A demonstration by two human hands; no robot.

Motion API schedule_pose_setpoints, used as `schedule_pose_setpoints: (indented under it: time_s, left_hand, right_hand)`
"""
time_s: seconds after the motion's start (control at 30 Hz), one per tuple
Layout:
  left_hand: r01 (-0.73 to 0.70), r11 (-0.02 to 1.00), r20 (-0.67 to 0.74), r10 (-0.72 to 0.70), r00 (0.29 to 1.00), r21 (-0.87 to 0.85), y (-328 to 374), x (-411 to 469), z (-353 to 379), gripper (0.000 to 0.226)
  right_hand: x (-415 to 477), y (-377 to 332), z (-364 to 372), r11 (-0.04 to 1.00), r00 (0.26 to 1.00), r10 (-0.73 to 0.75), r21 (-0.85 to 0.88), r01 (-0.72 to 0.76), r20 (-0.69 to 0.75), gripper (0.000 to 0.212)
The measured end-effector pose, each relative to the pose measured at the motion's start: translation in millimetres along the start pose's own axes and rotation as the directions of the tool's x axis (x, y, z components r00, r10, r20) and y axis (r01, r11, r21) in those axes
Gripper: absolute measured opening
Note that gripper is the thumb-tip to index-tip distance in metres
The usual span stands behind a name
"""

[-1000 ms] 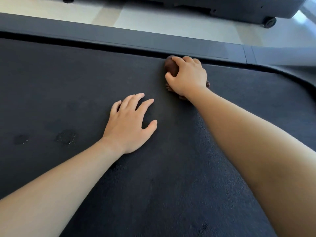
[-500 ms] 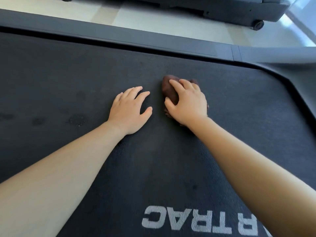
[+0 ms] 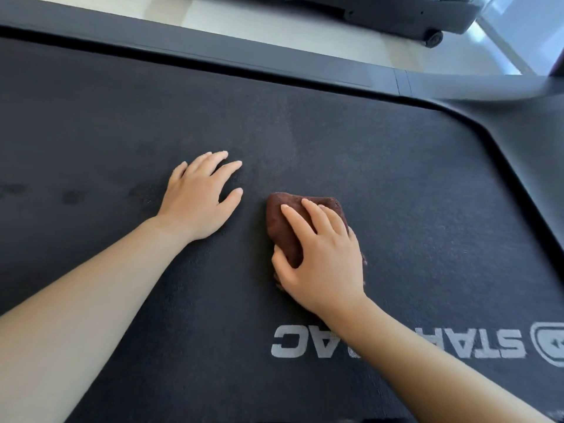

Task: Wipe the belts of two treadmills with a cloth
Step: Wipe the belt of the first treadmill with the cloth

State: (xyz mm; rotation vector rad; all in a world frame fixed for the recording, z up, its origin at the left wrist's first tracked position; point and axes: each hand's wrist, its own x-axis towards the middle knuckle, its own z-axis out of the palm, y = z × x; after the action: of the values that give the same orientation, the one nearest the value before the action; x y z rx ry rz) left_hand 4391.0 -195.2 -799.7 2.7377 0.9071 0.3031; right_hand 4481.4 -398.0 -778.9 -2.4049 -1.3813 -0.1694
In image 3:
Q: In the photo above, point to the black caster wheel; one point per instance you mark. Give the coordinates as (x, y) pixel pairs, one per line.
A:
(432, 38)

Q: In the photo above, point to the person's right thumb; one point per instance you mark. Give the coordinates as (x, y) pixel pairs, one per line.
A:
(283, 260)

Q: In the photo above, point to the person's right middle finger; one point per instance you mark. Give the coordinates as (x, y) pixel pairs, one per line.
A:
(316, 215)

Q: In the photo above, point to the person's left little finger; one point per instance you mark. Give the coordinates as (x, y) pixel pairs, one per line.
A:
(178, 170)

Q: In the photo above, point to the person's right hand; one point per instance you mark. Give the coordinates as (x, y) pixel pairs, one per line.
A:
(326, 264)

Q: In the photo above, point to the brown cleaning cloth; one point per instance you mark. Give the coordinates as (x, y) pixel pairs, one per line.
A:
(286, 224)

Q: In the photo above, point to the black treadmill belt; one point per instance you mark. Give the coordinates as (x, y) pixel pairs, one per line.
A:
(273, 215)

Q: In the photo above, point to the dark exercise machine base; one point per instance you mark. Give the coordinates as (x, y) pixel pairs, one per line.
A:
(396, 13)

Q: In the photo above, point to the person's left hand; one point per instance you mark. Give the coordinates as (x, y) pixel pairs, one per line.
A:
(194, 202)

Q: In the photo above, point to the person's right forearm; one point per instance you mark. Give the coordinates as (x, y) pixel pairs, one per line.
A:
(432, 370)

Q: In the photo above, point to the person's left forearm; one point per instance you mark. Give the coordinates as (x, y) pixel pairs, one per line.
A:
(75, 317)

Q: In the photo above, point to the person's left thumb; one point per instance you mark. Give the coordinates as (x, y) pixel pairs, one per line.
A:
(228, 201)

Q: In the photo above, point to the person's left middle finger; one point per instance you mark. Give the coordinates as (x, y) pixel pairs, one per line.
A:
(212, 160)

